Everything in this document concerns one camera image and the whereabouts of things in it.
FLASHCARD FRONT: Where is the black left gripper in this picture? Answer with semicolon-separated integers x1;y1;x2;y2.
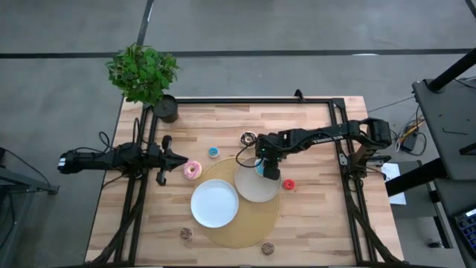
148;134;190;187

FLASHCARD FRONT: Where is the large pink frosted donut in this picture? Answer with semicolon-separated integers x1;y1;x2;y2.
183;160;203;181

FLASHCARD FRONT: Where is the beige plate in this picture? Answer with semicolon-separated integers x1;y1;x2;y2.
234;156;283;204

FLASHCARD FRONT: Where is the black plant pot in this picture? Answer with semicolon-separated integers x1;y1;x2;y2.
152;94;179;124

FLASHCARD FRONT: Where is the white plate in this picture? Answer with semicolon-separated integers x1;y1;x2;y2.
190;179;240;229

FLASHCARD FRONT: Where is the round woven straw placemat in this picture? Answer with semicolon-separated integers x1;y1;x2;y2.
195;156;280;249

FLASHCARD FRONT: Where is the green leafy plant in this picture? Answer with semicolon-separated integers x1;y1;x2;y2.
106;42;181;107

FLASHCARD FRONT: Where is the white paper sheet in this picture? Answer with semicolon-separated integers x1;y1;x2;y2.
381;162;407;205

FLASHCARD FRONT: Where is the black power adapter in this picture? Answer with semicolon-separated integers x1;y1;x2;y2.
402;133;419;152

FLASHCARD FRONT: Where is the grey cart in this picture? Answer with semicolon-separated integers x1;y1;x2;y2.
0;147;60;268

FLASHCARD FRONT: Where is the grey side table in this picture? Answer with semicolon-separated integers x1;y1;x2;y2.
411;77;476;182

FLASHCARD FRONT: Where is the dark desk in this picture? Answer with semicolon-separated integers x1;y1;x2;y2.
431;177;476;268

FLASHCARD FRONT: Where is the black pole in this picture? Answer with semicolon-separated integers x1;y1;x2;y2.
427;48;476;93

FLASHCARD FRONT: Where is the black keyboard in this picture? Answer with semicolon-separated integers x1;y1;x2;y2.
455;210;476;254

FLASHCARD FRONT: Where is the black right camera cable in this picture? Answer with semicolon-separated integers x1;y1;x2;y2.
235;143;261;169

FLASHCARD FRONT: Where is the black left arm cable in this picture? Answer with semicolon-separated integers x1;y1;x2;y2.
97;130;112;152

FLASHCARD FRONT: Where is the black floor cable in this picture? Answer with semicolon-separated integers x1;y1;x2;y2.
367;95;416;113

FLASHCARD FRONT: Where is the yellow cable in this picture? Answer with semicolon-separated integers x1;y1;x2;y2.
396;118;425;144

